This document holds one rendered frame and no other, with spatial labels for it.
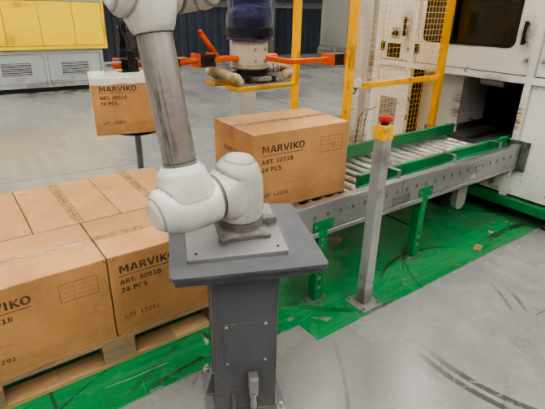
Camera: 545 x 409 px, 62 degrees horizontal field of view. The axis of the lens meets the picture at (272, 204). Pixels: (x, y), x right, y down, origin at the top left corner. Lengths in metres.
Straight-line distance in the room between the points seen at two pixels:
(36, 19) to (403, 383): 8.37
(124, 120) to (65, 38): 5.94
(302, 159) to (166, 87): 1.14
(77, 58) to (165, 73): 8.14
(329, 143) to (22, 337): 1.64
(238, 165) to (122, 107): 2.13
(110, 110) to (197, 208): 2.20
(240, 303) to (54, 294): 0.75
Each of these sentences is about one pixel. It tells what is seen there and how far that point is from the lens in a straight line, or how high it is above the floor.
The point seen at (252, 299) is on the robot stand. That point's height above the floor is 0.55.
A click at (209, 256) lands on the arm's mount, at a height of 0.76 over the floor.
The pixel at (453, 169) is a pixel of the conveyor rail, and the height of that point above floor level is 0.56.
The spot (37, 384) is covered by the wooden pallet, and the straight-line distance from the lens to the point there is 2.27.
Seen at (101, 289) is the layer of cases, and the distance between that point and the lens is 2.02.
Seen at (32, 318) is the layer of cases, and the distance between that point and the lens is 2.01.
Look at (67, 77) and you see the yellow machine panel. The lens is 9.45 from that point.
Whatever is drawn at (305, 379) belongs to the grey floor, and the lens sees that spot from 2.12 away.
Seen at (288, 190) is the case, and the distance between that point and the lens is 2.32.
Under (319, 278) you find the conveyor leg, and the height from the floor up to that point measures 0.15.
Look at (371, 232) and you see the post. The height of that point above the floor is 0.45.
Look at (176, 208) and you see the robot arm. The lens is 1.33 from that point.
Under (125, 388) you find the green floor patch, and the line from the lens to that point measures 2.15.
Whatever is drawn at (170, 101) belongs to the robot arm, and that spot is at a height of 1.25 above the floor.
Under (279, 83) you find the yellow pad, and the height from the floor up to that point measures 1.16.
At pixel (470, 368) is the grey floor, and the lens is 2.36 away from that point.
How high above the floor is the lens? 1.49
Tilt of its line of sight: 24 degrees down
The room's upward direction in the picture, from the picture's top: 1 degrees clockwise
